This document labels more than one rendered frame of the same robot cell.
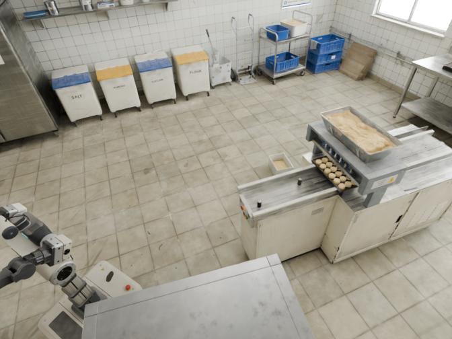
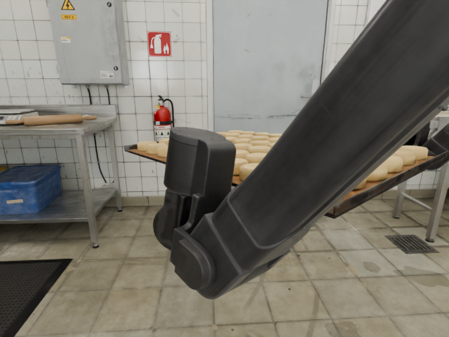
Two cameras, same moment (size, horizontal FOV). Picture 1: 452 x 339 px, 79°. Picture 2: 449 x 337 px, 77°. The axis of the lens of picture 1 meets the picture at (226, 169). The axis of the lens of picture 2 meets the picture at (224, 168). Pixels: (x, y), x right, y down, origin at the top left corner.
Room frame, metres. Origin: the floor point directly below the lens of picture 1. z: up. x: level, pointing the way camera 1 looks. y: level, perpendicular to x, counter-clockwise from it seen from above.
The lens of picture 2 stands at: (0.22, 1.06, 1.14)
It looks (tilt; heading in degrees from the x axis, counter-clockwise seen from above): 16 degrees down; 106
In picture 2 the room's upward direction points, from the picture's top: straight up
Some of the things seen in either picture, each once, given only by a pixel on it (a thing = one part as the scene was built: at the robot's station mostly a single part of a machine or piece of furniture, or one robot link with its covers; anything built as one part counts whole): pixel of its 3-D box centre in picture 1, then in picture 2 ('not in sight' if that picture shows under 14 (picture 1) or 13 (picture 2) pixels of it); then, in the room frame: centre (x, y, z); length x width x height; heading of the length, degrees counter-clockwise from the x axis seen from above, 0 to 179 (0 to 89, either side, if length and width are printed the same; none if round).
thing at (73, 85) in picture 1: (79, 96); not in sight; (4.28, 2.36, 0.38); 0.64 x 0.54 x 0.77; 23
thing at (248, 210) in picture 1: (246, 210); not in sight; (1.37, -0.14, 0.77); 0.24 x 0.04 x 0.14; 18
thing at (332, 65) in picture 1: (321, 63); not in sight; (5.75, -2.16, 0.10); 0.60 x 0.40 x 0.20; 108
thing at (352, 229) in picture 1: (372, 193); not in sight; (1.78, -1.42, 0.42); 1.28 x 0.72 x 0.84; 108
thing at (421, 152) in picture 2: not in sight; (411, 152); (0.42, 1.67, 1.02); 0.05 x 0.05 x 0.02
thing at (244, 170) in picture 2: not in sight; (255, 172); (0.15, 1.47, 1.01); 0.05 x 0.05 x 0.02
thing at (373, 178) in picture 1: (347, 159); not in sight; (1.63, -0.97, 1.01); 0.72 x 0.33 x 0.34; 18
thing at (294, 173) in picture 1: (343, 158); not in sight; (1.81, -1.04, 0.87); 2.01 x 0.03 x 0.07; 108
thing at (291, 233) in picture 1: (284, 221); not in sight; (1.48, -0.49, 0.45); 0.70 x 0.34 x 0.90; 108
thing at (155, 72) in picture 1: (157, 80); not in sight; (4.73, 1.14, 0.38); 0.64 x 0.54 x 0.77; 19
